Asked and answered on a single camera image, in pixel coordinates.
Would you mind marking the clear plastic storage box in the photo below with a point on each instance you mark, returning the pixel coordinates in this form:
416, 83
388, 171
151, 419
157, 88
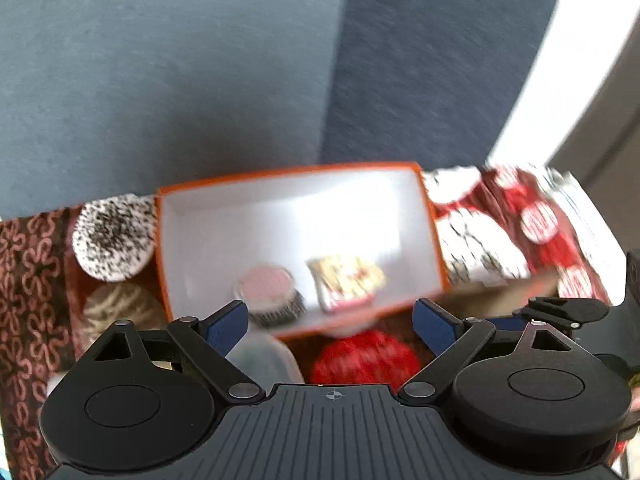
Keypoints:
266, 360

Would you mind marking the orange cardboard box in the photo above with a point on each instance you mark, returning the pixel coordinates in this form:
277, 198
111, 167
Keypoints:
212, 232

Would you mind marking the snack packet in box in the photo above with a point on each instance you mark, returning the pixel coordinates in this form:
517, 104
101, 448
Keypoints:
345, 282

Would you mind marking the patterned red fleece blanket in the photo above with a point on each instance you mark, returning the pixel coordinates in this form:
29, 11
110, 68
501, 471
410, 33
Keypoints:
495, 225

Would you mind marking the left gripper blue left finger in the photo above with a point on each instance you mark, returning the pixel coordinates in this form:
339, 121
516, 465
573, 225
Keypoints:
206, 345

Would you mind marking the dark blue sofa cushion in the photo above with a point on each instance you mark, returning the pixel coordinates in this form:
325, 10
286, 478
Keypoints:
430, 81

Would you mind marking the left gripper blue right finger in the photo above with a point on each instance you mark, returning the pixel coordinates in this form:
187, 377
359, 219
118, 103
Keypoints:
454, 342

